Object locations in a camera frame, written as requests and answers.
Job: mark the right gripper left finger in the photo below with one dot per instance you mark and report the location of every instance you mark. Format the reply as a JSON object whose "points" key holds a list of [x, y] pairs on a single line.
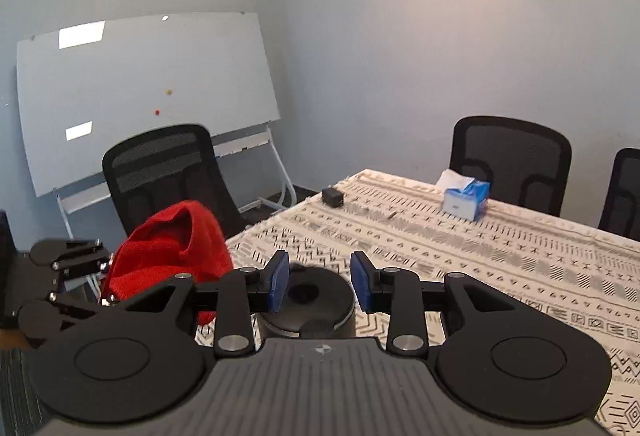
{"points": [[237, 296]]}

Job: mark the black mesh chair middle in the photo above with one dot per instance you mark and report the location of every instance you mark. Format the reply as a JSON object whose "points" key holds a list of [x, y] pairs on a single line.
{"points": [[526, 164]]}

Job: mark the black mesh chair left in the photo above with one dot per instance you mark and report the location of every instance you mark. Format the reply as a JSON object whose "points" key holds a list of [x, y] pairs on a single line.
{"points": [[152, 171]]}

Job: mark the red towel cloth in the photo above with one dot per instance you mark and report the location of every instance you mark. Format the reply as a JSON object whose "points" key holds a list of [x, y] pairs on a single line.
{"points": [[183, 238]]}

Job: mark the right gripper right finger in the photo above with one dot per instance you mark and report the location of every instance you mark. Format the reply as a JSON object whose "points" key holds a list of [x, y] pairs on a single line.
{"points": [[403, 296]]}

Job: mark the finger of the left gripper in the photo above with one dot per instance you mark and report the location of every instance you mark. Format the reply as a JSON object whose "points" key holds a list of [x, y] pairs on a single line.
{"points": [[40, 320], [70, 255]]}

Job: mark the white whiteboard on stand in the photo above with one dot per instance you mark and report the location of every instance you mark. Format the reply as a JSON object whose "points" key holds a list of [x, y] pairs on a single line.
{"points": [[85, 88]]}

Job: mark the small black box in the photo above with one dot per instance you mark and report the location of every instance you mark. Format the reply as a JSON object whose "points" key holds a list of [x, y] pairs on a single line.
{"points": [[332, 197]]}

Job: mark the blue tissue box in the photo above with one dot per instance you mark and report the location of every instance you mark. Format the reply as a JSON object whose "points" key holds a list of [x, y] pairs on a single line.
{"points": [[463, 197]]}

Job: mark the black mesh chair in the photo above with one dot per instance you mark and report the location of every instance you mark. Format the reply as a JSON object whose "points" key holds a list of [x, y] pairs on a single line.
{"points": [[152, 171], [526, 164], [620, 214]]}

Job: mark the black round pot container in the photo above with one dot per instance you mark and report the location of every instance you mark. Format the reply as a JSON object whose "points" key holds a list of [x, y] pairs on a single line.
{"points": [[318, 305]]}

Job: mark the black mesh chair right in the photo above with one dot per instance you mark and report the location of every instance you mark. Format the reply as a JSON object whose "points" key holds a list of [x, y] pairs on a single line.
{"points": [[620, 214]]}

